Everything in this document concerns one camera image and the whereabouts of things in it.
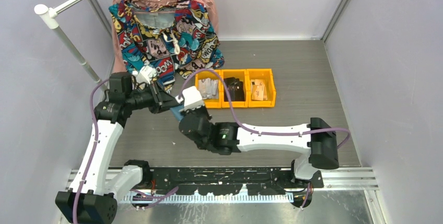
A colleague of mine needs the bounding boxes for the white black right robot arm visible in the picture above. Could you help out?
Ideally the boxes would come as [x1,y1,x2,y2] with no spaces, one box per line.
[178,107,340,188]

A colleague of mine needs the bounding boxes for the white metal clothes rack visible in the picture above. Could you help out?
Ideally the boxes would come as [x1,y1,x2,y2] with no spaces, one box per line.
[34,0,107,91]

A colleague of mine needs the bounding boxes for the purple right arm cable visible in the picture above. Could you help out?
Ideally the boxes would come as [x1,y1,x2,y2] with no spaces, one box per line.
[176,68,352,210]

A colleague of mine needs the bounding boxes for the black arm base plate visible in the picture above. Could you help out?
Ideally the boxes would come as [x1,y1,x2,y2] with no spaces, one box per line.
[134,167,324,196]

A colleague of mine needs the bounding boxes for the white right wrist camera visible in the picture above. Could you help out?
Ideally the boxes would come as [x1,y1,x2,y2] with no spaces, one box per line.
[176,86,205,112]

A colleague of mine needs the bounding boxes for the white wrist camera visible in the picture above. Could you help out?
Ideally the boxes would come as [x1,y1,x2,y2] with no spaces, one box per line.
[133,65,158,84]
[176,86,205,112]

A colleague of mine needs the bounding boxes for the orange cards stack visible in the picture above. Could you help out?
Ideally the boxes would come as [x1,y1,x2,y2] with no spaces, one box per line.
[251,79,267,101]

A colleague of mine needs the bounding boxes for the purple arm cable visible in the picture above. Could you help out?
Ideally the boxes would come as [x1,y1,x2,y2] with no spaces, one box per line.
[176,68,352,210]
[72,77,179,224]

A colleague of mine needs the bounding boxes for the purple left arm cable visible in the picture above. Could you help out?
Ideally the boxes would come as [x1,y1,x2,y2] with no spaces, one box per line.
[72,77,179,224]

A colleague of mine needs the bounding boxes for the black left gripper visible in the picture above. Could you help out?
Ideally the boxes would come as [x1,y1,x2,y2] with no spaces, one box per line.
[126,80,182,114]

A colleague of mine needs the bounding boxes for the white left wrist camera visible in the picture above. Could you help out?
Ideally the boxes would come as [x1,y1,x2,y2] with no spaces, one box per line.
[133,65,158,84]

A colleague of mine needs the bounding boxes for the silver cards stack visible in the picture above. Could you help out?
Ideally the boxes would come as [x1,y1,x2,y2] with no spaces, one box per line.
[198,78,219,100]

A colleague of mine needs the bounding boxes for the yellow three-compartment bin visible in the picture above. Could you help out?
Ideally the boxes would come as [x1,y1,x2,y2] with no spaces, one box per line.
[194,68,276,109]

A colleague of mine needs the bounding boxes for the colourful comic print shorts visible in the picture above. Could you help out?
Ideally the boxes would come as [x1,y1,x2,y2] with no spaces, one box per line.
[109,0,225,92]

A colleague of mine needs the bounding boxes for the black cards stack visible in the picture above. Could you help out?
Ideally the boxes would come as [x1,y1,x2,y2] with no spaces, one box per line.
[224,77,245,102]

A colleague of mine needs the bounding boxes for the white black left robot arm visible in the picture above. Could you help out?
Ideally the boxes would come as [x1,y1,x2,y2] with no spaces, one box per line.
[55,72,180,223]

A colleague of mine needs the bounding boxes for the blue leather card holder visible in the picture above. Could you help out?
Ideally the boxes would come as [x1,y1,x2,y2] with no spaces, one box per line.
[170,105,184,122]

